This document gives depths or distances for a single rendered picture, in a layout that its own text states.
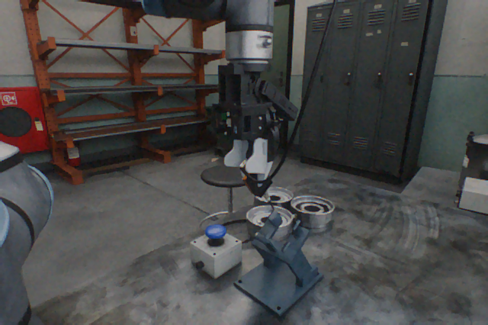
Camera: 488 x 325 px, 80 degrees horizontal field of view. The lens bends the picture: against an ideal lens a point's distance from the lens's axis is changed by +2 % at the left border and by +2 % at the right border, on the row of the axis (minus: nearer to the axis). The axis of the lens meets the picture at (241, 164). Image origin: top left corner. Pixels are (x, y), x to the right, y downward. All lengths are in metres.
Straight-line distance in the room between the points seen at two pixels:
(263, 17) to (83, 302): 0.52
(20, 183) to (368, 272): 0.57
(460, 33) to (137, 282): 3.62
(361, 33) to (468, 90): 1.19
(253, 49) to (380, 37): 3.01
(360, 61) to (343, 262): 3.00
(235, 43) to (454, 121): 3.42
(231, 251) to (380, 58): 3.04
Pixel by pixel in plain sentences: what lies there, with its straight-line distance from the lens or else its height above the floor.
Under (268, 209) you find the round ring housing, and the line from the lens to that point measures 0.72.
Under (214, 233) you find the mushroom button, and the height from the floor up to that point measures 0.87.
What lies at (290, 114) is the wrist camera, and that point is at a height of 1.08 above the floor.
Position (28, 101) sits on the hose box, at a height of 0.85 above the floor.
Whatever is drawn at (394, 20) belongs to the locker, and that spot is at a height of 1.62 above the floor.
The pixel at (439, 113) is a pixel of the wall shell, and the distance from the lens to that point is 3.79.
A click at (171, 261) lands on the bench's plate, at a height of 0.80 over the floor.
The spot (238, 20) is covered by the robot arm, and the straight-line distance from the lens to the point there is 0.47.
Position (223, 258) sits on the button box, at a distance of 0.55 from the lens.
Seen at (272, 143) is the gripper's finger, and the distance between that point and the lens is 0.49.
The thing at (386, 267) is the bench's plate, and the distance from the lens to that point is 0.65.
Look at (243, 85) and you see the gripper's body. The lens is 0.46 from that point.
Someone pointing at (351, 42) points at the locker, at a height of 1.45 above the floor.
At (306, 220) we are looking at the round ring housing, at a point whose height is 0.82.
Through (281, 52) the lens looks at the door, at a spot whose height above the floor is 1.44.
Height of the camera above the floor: 1.15
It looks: 17 degrees down
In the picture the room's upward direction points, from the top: straight up
